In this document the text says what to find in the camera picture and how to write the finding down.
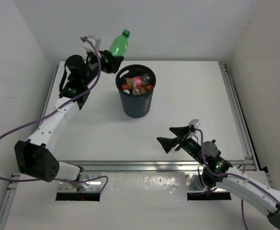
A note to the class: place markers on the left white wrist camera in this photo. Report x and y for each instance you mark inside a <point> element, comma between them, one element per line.
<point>89,41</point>

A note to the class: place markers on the orange bottle barcode label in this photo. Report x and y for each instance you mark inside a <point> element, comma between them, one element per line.
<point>138,91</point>

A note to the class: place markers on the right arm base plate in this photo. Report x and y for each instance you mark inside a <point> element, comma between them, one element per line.
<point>197,191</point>

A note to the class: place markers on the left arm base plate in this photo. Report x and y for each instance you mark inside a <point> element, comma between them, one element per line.
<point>88,191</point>

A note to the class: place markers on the black plastic waste bin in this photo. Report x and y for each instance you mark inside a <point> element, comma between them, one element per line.
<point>135,106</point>

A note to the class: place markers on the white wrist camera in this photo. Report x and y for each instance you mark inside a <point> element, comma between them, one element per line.
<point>193,124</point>
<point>89,41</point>

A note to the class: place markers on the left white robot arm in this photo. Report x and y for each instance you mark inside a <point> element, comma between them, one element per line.
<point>34,156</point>

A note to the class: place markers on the clear bottle red label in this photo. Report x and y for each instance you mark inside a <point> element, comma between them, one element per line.
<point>149,87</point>
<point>140,81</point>

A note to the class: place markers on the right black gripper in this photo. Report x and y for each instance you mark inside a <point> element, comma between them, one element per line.
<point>168,143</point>

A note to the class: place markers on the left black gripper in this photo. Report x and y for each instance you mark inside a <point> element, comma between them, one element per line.
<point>107,62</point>

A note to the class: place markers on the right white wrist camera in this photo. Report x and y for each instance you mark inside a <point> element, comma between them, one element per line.
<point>193,124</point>

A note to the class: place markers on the green plastic bottle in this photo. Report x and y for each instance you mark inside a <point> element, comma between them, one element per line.
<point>120,44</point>

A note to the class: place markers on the aluminium frame rail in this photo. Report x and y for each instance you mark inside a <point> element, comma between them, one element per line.
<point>147,188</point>

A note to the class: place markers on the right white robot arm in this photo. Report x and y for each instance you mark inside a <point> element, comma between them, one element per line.
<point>218,172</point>

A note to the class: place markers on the orange bottle brown cap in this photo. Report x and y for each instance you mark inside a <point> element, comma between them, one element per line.
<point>127,85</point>

